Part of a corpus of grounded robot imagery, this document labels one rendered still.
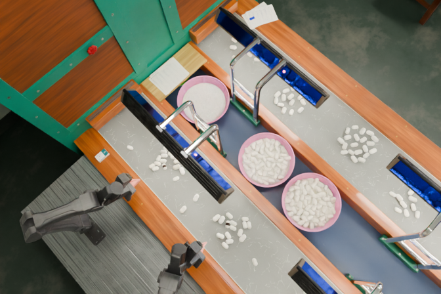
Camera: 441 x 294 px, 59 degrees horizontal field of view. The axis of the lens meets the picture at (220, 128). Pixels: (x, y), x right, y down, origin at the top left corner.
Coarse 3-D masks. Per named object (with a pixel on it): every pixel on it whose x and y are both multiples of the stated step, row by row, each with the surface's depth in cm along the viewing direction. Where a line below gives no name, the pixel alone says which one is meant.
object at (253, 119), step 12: (252, 48) 165; (288, 60) 162; (276, 72) 161; (240, 84) 176; (264, 84) 159; (240, 96) 187; (252, 96) 173; (240, 108) 199; (252, 108) 185; (252, 120) 197
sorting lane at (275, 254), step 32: (128, 128) 197; (128, 160) 191; (160, 192) 185; (192, 192) 184; (192, 224) 179; (224, 224) 178; (256, 224) 177; (224, 256) 174; (256, 256) 173; (288, 256) 172; (256, 288) 169; (288, 288) 168
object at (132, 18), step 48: (0, 0) 114; (48, 0) 126; (96, 0) 140; (144, 0) 160; (192, 0) 186; (0, 48) 126; (48, 48) 141; (144, 48) 184; (0, 96) 138; (48, 96) 159; (96, 96) 184
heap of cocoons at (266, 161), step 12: (252, 144) 190; (264, 144) 191; (276, 144) 189; (252, 156) 190; (264, 156) 188; (276, 156) 187; (288, 156) 187; (252, 168) 186; (264, 168) 186; (276, 168) 186; (288, 168) 187; (264, 180) 185; (276, 180) 184
